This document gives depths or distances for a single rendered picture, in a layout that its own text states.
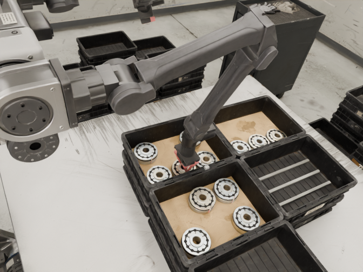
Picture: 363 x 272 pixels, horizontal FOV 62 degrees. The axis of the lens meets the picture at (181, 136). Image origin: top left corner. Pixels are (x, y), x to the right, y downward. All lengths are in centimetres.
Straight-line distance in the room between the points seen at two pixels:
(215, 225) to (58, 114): 75
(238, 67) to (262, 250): 66
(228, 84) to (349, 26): 374
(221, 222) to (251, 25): 73
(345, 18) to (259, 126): 316
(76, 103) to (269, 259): 86
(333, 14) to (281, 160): 340
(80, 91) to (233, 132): 102
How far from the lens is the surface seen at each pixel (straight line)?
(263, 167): 141
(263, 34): 77
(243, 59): 85
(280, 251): 121
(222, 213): 121
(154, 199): 108
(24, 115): 61
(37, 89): 58
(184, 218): 117
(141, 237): 127
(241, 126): 155
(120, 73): 67
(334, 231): 153
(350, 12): 454
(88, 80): 63
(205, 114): 98
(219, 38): 72
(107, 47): 271
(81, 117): 215
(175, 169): 125
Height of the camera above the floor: 185
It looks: 45 degrees down
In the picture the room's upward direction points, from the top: 9 degrees clockwise
